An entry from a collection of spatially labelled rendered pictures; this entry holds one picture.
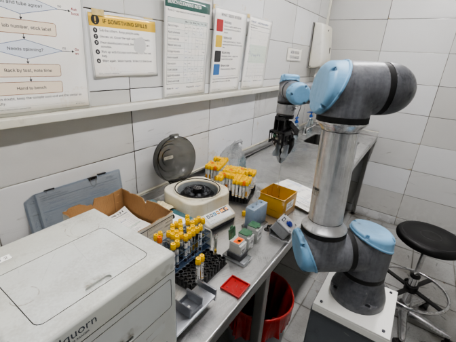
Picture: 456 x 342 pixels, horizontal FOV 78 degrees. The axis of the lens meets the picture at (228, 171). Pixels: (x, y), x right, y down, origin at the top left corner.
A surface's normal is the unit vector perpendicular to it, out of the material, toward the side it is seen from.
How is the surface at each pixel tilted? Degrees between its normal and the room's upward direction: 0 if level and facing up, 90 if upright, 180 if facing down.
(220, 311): 0
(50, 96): 95
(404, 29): 90
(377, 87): 81
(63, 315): 0
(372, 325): 1
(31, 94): 92
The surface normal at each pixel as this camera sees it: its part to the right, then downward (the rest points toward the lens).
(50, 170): 0.82, 0.26
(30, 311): 0.06, -0.92
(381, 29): -0.56, 0.29
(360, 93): 0.07, 0.32
